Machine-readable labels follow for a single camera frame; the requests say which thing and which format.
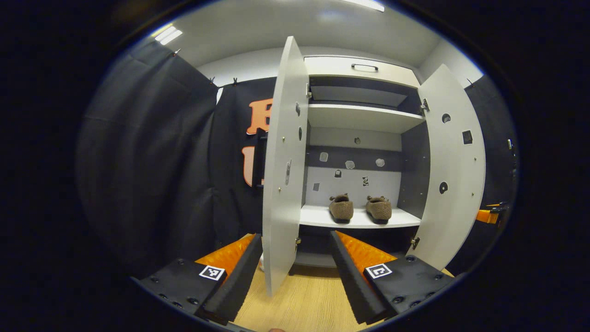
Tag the brown fuzzy shoe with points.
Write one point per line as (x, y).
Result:
(379, 210)
(341, 208)

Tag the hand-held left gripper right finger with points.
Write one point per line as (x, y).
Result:
(350, 276)

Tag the black backdrop cloth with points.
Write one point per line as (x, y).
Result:
(147, 161)
(495, 138)

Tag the ceiling light panel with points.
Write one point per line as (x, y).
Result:
(366, 3)
(168, 35)

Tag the white cabinet door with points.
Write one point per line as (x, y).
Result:
(454, 207)
(283, 207)

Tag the white shoe cabinet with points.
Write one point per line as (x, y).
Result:
(359, 115)

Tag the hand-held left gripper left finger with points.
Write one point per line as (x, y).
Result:
(239, 274)

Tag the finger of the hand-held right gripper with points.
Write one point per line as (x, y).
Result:
(487, 216)
(498, 204)

